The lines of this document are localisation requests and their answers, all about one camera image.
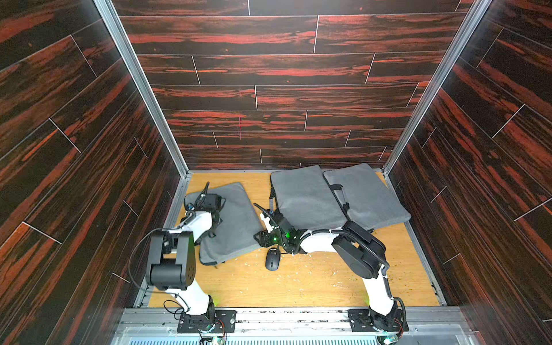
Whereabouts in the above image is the black computer mouse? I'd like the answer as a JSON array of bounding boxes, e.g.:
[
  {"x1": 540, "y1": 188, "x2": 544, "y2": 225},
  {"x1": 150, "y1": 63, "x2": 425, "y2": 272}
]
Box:
[{"x1": 265, "y1": 247, "x2": 282, "y2": 272}]

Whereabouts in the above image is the grey laptop bag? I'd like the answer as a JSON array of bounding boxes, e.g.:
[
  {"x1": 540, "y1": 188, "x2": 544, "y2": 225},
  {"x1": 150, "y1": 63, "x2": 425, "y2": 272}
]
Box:
[
  {"x1": 323, "y1": 163, "x2": 411, "y2": 230},
  {"x1": 270, "y1": 165, "x2": 346, "y2": 230},
  {"x1": 184, "y1": 183, "x2": 263, "y2": 266}
]

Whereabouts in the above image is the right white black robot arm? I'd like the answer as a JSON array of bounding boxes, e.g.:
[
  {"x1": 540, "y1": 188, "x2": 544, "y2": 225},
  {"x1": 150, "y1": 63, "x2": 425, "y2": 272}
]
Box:
[{"x1": 253, "y1": 214, "x2": 408, "y2": 337}]

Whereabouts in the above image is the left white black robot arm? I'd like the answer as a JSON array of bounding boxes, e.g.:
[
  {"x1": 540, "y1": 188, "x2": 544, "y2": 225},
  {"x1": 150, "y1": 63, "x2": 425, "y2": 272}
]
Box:
[{"x1": 129, "y1": 191, "x2": 226, "y2": 334}]

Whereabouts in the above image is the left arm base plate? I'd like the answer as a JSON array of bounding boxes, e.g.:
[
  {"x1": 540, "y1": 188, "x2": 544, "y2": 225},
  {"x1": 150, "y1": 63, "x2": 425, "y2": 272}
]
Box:
[{"x1": 177, "y1": 308, "x2": 237, "y2": 334}]

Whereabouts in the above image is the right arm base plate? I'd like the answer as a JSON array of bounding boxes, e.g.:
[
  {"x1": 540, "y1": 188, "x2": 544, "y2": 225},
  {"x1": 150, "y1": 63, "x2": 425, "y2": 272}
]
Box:
[{"x1": 347, "y1": 306, "x2": 409, "y2": 333}]

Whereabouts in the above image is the aluminium front rail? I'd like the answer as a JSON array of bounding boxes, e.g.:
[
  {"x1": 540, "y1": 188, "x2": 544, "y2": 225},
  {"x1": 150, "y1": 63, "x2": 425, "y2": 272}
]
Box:
[{"x1": 111, "y1": 306, "x2": 481, "y2": 344}]

